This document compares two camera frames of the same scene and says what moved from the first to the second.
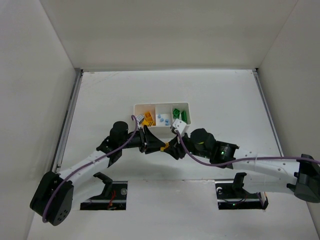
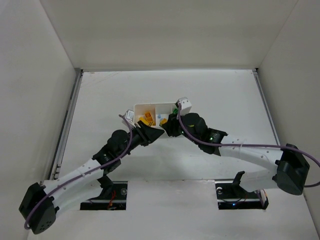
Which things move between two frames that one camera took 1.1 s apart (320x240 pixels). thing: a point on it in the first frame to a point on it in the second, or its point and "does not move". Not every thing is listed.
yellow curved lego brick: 148,116 does not move
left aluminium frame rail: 58,158 does not move
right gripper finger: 176,149 to 172,126
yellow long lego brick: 149,121 to 144,120
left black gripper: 144,139 to 142,133
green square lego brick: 176,113 does not move
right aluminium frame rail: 262,93 does not move
